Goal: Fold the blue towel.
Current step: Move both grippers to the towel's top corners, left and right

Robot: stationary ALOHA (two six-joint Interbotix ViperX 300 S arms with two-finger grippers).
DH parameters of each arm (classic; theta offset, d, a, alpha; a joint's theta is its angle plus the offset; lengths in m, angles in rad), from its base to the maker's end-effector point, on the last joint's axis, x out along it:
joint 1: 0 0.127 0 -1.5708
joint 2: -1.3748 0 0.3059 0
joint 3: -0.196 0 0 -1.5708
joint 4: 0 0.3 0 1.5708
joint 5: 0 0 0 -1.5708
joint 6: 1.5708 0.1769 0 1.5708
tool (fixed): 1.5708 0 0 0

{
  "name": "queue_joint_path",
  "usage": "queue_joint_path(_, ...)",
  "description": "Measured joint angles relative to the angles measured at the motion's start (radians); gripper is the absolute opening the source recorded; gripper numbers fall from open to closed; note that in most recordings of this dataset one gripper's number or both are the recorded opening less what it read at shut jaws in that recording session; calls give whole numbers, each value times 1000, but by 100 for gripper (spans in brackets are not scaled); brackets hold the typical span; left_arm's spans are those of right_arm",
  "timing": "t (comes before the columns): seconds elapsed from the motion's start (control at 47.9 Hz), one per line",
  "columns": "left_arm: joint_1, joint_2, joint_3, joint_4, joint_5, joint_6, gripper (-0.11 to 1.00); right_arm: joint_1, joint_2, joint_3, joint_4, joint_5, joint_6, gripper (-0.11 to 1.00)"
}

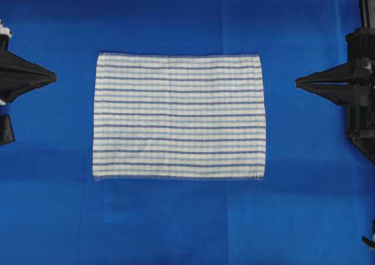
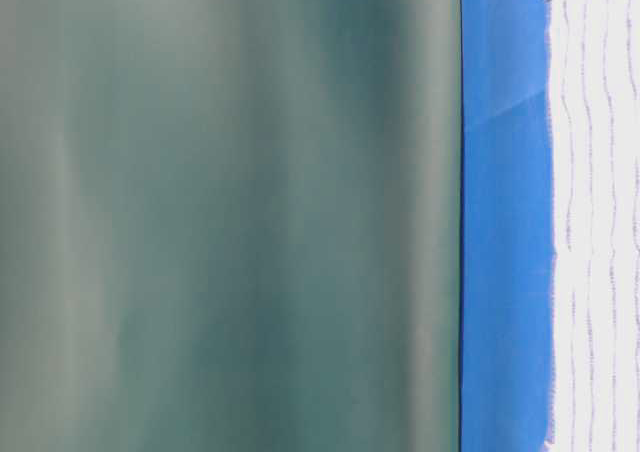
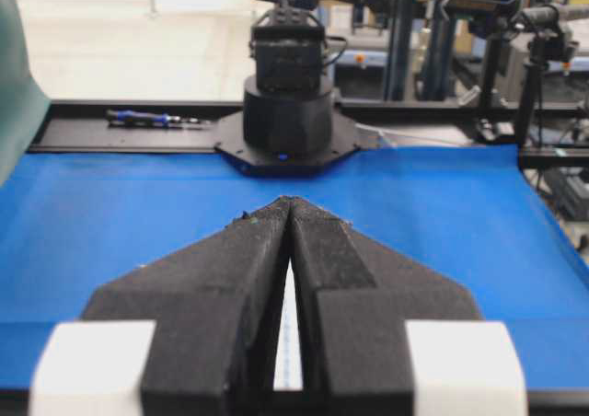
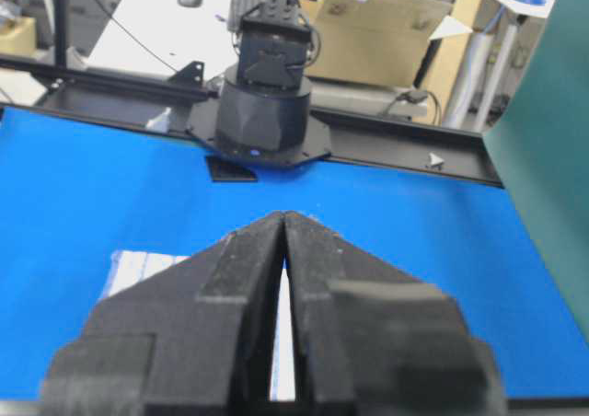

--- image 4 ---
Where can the blue table cover cloth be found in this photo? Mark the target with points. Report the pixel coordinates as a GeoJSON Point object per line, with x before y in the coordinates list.
{"type": "Point", "coordinates": [72, 194]}

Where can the small black square plate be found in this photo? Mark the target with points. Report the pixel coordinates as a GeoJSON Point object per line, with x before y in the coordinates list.
{"type": "Point", "coordinates": [223, 171]}

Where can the dark green board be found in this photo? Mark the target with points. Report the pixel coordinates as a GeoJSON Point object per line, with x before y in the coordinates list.
{"type": "Point", "coordinates": [540, 149]}

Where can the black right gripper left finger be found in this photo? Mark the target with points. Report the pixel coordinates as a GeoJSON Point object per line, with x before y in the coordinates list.
{"type": "Point", "coordinates": [194, 339]}

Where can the brown cardboard box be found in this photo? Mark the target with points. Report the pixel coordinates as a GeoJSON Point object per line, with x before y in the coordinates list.
{"type": "Point", "coordinates": [371, 49]}

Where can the black aluminium frame rail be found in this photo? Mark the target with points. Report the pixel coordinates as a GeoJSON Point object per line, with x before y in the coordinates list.
{"type": "Point", "coordinates": [127, 102]}

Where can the white side table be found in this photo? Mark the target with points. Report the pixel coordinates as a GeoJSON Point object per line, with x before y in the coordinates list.
{"type": "Point", "coordinates": [155, 38]}

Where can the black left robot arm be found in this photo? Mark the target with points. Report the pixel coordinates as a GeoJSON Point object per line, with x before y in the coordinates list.
{"type": "Point", "coordinates": [262, 112]}

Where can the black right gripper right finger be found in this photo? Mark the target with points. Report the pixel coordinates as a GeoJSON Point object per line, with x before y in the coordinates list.
{"type": "Point", "coordinates": [375, 340]}

